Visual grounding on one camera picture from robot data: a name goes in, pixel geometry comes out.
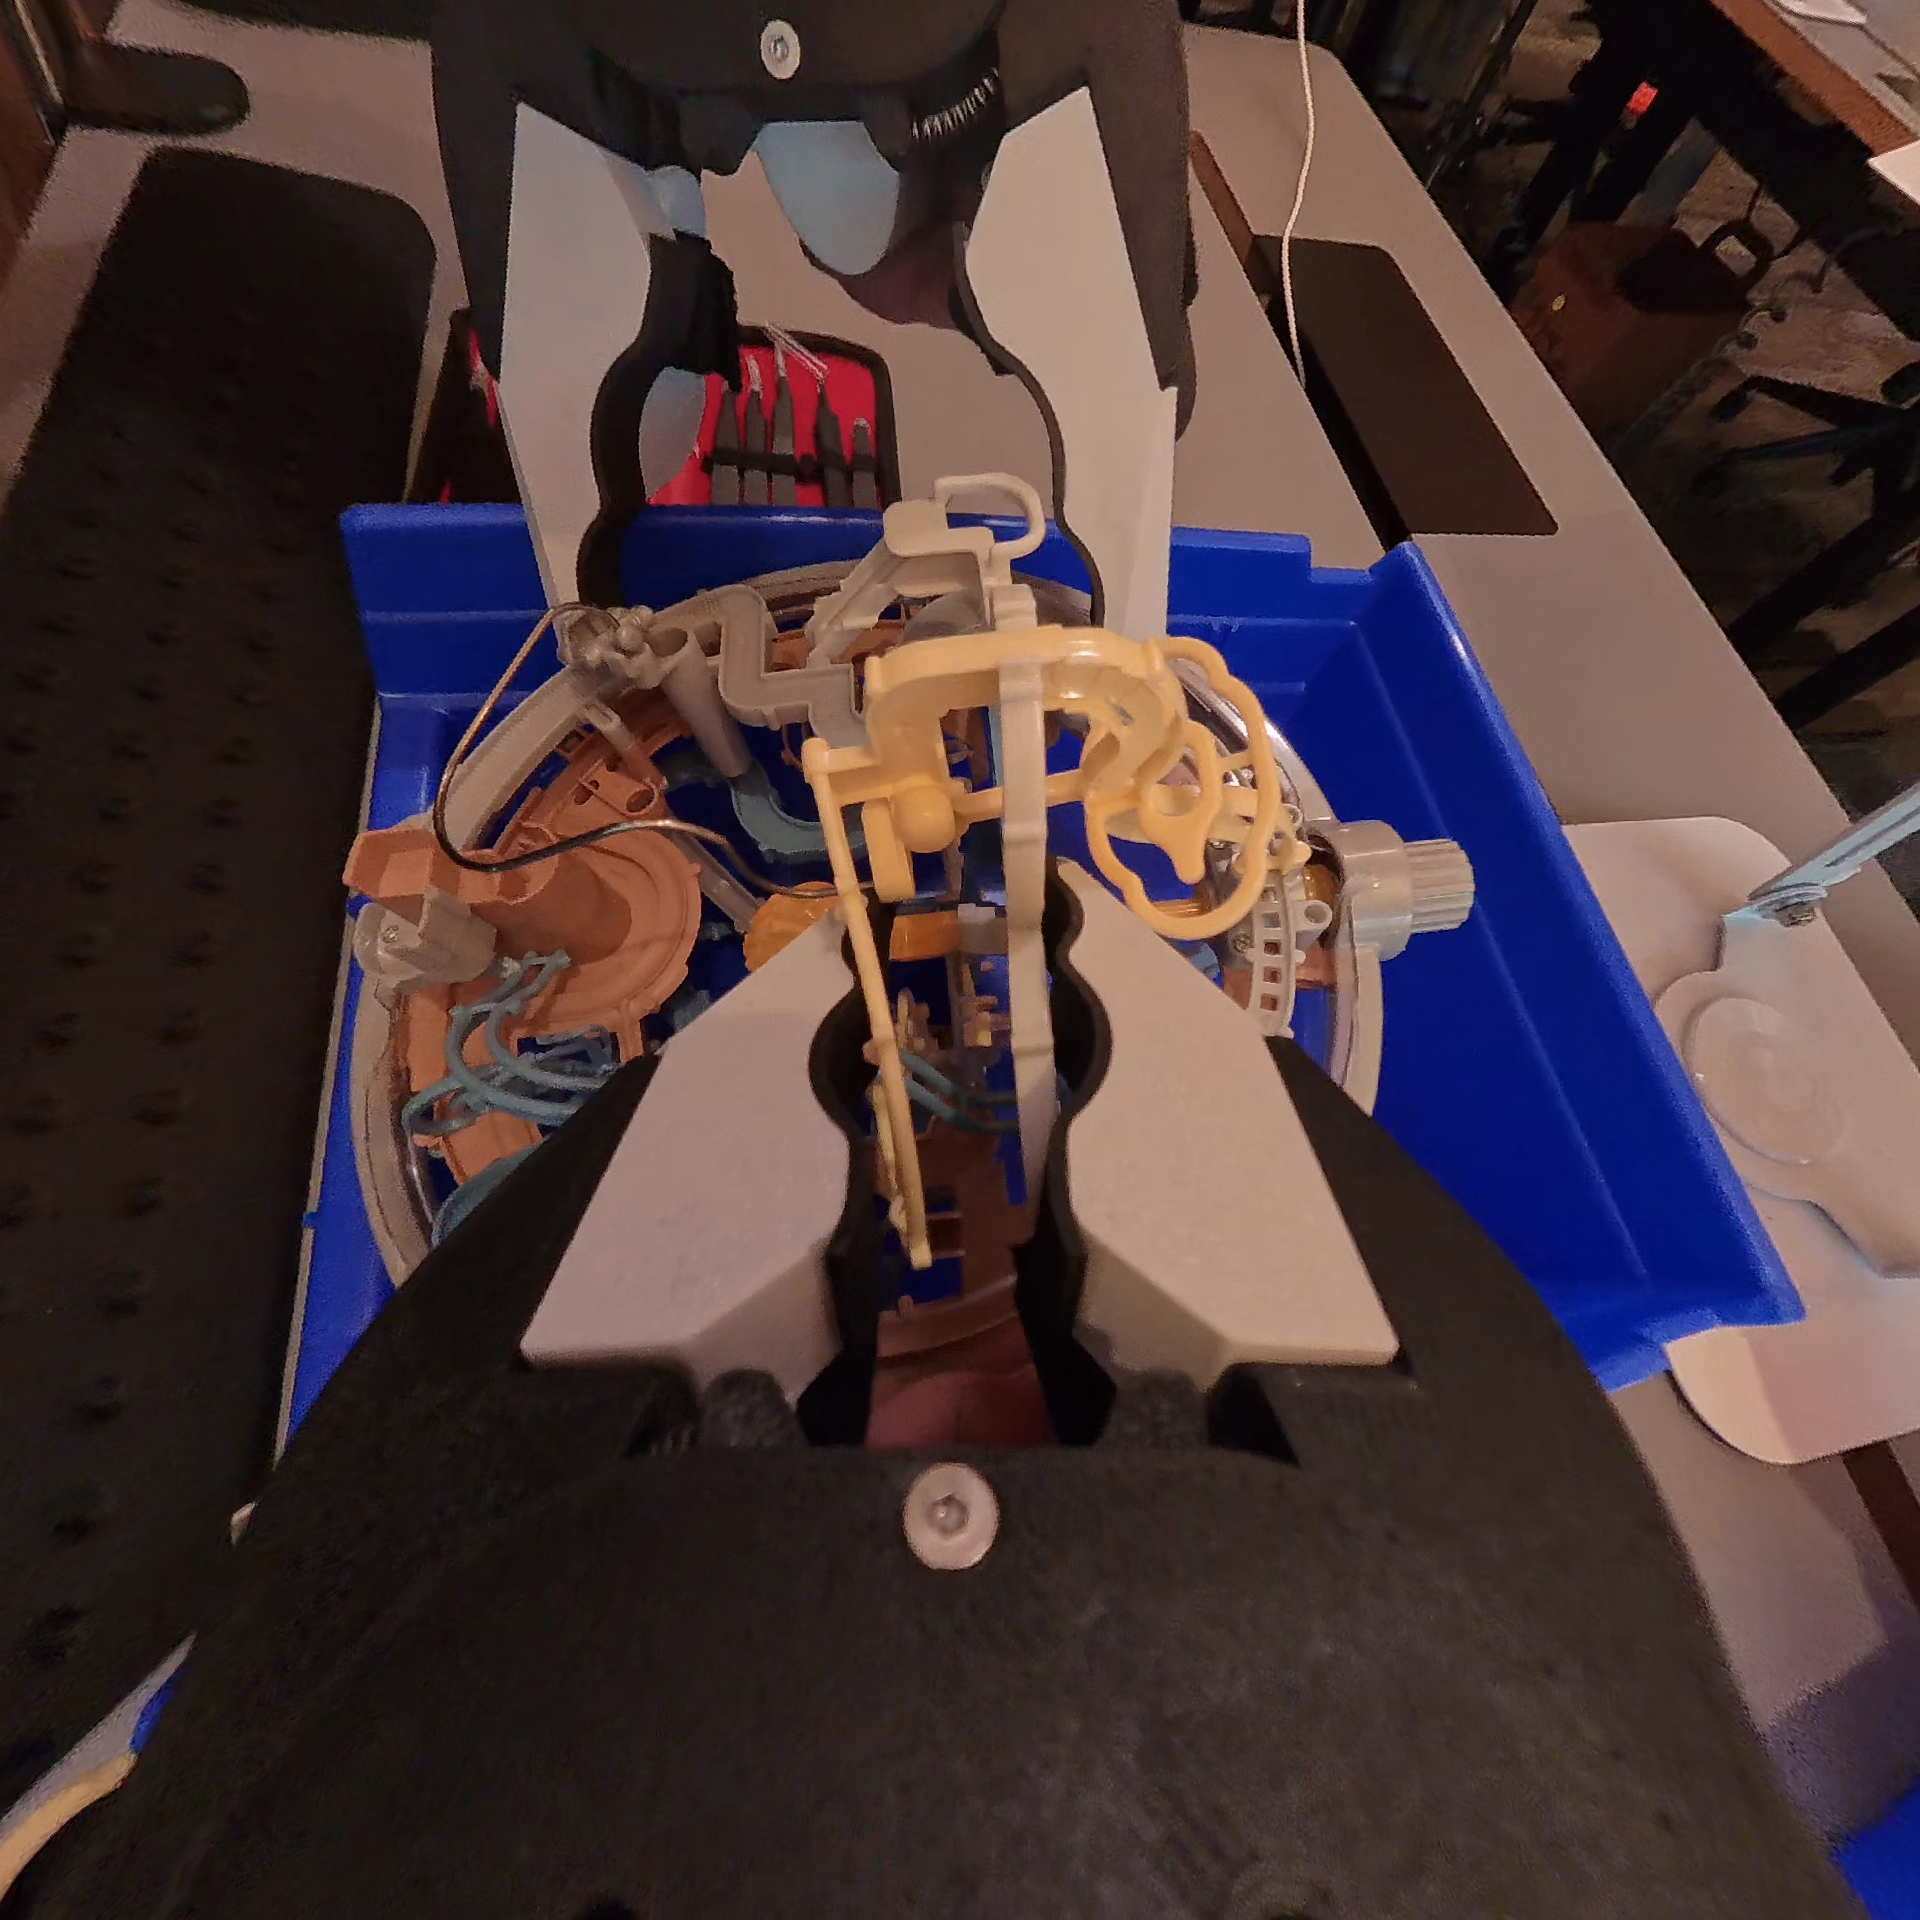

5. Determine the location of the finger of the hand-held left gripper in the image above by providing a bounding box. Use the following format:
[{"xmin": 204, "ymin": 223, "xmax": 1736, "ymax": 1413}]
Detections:
[
  {"xmin": 948, "ymin": 80, "xmax": 1192, "ymax": 635},
  {"xmin": 492, "ymin": 96, "xmax": 747, "ymax": 606}
]

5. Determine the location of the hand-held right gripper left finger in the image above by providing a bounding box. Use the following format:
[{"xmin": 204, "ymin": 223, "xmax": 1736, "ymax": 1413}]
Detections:
[{"xmin": 520, "ymin": 900, "xmax": 886, "ymax": 1442}]

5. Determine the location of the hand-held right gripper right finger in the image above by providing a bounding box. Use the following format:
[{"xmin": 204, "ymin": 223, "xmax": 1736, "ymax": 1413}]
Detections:
[{"xmin": 1036, "ymin": 872, "xmax": 1414, "ymax": 1444}]

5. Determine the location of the colourful plastic maze ball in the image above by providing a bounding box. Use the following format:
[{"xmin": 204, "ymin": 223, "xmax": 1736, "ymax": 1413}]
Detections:
[{"xmin": 344, "ymin": 468, "xmax": 1482, "ymax": 1322}]

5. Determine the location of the red tweezers case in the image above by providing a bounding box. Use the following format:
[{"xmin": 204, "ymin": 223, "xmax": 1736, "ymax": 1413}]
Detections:
[{"xmin": 449, "ymin": 320, "xmax": 902, "ymax": 522}]

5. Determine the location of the white metal stand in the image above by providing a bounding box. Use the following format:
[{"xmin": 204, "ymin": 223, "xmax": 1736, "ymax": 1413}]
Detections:
[{"xmin": 1558, "ymin": 791, "xmax": 1920, "ymax": 1468}]

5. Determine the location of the black perforated mat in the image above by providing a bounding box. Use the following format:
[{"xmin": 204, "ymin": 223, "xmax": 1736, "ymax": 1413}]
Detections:
[{"xmin": 0, "ymin": 147, "xmax": 442, "ymax": 1816}]

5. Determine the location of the black office chair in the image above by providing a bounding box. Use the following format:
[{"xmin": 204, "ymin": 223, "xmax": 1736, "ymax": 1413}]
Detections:
[{"xmin": 1696, "ymin": 216, "xmax": 1920, "ymax": 506}]

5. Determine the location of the white cable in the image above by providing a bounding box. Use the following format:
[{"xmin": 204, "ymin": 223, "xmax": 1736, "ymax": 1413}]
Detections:
[{"xmin": 1280, "ymin": 0, "xmax": 1326, "ymax": 383}]

